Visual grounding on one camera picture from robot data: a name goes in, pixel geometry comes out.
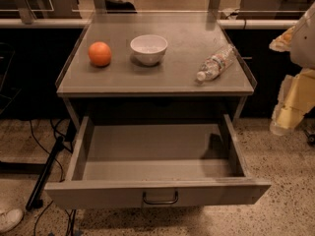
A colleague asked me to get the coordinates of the grey cabinet with top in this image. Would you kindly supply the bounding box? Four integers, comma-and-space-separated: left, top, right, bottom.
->
57, 12, 256, 122

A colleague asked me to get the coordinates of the black pole on floor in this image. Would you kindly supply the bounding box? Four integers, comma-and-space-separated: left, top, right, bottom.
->
26, 137, 63, 211

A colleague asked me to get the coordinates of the white horizontal rail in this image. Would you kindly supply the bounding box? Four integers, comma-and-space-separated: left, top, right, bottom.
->
0, 19, 297, 30

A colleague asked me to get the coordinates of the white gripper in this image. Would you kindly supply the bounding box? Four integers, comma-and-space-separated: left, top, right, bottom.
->
269, 3, 315, 136

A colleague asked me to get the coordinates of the clear plastic water bottle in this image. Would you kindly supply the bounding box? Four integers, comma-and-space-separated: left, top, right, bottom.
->
196, 44, 235, 83

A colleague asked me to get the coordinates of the open grey top drawer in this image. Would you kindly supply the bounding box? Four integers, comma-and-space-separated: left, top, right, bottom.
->
45, 116, 271, 209

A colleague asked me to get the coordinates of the orange fruit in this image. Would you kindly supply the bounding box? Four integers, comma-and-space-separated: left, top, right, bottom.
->
88, 41, 112, 67

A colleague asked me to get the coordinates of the white shoe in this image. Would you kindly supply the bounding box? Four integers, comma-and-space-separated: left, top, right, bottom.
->
0, 208, 24, 233

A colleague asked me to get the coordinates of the white ceramic bowl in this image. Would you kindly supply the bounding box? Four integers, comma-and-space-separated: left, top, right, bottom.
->
130, 34, 168, 66

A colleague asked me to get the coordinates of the black metal drawer handle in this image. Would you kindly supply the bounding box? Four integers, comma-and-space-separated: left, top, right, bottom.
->
142, 191, 179, 206

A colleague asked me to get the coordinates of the black floor cable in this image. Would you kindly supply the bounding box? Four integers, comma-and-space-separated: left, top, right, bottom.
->
29, 118, 75, 182

